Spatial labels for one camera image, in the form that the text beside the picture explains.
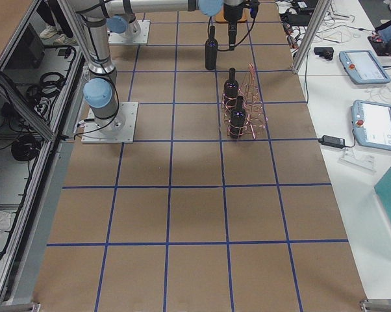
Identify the wooden tray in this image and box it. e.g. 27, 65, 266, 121
214, 9, 247, 23

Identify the near teach pendant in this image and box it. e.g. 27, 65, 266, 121
351, 100, 391, 151

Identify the dark wine bottle moved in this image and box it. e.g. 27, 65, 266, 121
205, 25, 218, 70

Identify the far teach pendant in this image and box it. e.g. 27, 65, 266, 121
339, 50, 391, 85

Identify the dark wine bottle rear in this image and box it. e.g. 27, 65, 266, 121
223, 68, 239, 99

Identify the black handheld device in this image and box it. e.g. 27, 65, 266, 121
314, 47, 334, 60

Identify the copper wire bottle basket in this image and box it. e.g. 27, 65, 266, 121
221, 63, 268, 140

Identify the dark wine bottle front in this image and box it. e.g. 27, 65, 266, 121
229, 96, 246, 139

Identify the teach pendant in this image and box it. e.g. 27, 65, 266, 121
339, 50, 391, 85
351, 100, 391, 151

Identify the aluminium frame post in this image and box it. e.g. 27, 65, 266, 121
292, 0, 331, 74

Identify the black power adapter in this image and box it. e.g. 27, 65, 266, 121
318, 135, 346, 149

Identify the clear acrylic stand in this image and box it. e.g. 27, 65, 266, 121
338, 148, 376, 174

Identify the dark wine bottle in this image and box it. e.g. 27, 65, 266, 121
229, 96, 246, 139
223, 68, 239, 99

